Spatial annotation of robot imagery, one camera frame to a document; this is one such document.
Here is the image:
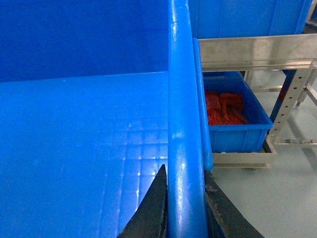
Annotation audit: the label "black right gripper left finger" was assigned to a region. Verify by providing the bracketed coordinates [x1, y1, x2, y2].
[118, 165, 167, 238]

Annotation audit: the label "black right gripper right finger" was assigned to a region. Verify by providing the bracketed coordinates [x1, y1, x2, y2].
[204, 171, 263, 238]

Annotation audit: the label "large blue plastic crate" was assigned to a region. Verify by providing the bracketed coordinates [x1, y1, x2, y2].
[0, 0, 208, 238]

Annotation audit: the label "steel roller shelf rack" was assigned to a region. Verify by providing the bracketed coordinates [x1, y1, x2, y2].
[198, 0, 317, 172]

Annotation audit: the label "blue crate on upper shelf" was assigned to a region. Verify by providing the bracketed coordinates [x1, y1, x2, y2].
[189, 0, 312, 39]

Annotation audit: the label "blue crate with red parts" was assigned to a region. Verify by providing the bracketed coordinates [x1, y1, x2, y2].
[203, 72, 273, 153]

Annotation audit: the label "red parts in crate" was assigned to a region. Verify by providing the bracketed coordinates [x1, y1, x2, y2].
[205, 91, 249, 126]

